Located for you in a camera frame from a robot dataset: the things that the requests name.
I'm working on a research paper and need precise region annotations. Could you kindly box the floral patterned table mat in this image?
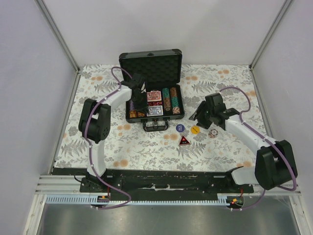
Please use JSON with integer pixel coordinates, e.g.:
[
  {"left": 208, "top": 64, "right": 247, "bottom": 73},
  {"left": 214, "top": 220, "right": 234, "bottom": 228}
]
[{"left": 54, "top": 65, "right": 265, "bottom": 171}]

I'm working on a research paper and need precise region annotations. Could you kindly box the rightmost poker chip row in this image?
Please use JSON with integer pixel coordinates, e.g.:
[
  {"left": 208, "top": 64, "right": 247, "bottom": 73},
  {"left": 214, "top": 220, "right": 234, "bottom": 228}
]
[{"left": 170, "top": 87, "right": 180, "bottom": 115}]

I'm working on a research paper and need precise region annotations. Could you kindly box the black poker set case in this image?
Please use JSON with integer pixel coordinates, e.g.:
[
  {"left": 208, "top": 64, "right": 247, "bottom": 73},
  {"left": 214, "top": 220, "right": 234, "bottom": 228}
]
[{"left": 119, "top": 49, "right": 185, "bottom": 132}]

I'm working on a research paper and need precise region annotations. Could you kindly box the aluminium frame post left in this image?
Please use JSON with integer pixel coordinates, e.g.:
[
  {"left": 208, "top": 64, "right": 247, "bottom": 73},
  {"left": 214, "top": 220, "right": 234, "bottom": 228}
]
[{"left": 34, "top": 0, "right": 81, "bottom": 74}]

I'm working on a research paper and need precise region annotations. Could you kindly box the red card deck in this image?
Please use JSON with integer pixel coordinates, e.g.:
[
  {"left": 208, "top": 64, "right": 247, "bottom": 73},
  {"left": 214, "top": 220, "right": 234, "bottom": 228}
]
[{"left": 147, "top": 91, "right": 162, "bottom": 102}]

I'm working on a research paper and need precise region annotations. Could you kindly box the poker chip row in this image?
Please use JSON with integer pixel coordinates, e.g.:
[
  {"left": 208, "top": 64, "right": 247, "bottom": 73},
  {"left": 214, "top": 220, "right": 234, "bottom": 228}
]
[
  {"left": 130, "top": 100, "right": 137, "bottom": 118},
  {"left": 162, "top": 88, "right": 171, "bottom": 111},
  {"left": 170, "top": 87, "right": 180, "bottom": 115},
  {"left": 137, "top": 111, "right": 145, "bottom": 118}
]

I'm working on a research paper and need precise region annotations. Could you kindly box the aluminium frame post right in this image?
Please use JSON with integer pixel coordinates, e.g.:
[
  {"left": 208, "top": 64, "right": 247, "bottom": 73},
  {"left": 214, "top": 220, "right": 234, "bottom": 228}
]
[{"left": 249, "top": 0, "right": 294, "bottom": 71}]

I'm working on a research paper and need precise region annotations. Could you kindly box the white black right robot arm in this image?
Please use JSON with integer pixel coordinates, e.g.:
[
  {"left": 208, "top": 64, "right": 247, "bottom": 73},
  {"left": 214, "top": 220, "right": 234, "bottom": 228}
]
[{"left": 190, "top": 93, "right": 298, "bottom": 193}]

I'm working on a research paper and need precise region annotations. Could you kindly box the aluminium frame post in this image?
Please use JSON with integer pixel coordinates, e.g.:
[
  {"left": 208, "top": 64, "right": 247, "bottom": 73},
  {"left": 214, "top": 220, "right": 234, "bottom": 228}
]
[
  {"left": 34, "top": 0, "right": 81, "bottom": 74},
  {"left": 249, "top": 0, "right": 294, "bottom": 71}
]

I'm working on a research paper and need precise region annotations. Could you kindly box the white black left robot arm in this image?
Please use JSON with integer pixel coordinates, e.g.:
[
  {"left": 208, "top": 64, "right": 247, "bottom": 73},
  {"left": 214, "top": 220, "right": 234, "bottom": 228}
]
[{"left": 78, "top": 73, "right": 148, "bottom": 192}]

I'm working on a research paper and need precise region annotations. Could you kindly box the small poker chip stack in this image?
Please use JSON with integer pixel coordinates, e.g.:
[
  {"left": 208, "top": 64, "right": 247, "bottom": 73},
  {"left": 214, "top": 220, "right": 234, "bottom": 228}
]
[{"left": 208, "top": 129, "right": 218, "bottom": 138}]

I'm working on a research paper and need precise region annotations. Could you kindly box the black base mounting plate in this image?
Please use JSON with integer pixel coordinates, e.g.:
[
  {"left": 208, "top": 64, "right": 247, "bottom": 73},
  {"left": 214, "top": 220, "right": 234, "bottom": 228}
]
[{"left": 52, "top": 168, "right": 254, "bottom": 194}]

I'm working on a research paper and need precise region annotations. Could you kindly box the blue card deck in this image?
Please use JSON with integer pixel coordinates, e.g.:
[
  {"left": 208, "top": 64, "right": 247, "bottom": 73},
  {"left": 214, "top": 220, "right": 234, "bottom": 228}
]
[{"left": 147, "top": 105, "right": 163, "bottom": 117}]

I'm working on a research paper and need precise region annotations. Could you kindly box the yellow big blind button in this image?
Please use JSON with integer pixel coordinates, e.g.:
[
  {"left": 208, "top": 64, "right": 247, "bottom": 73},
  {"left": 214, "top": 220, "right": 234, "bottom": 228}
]
[{"left": 191, "top": 125, "right": 200, "bottom": 135}]

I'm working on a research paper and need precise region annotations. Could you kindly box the leftmost poker chip row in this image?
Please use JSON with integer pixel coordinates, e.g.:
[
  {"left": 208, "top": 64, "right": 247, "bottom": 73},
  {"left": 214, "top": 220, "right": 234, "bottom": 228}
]
[{"left": 130, "top": 100, "right": 137, "bottom": 118}]

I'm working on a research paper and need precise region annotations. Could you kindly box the blue small blind button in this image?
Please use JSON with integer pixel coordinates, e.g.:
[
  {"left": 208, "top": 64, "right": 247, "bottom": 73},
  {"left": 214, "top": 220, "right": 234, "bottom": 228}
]
[{"left": 176, "top": 124, "right": 185, "bottom": 133}]

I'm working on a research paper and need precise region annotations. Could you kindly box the red triangular all-in button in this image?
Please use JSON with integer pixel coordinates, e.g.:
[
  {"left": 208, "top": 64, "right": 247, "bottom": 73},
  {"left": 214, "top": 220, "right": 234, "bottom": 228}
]
[{"left": 179, "top": 136, "right": 191, "bottom": 146}]

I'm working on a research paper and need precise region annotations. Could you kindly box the aluminium front rail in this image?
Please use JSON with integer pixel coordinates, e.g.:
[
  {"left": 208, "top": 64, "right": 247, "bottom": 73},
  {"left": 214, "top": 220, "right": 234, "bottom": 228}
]
[{"left": 35, "top": 175, "right": 301, "bottom": 196}]

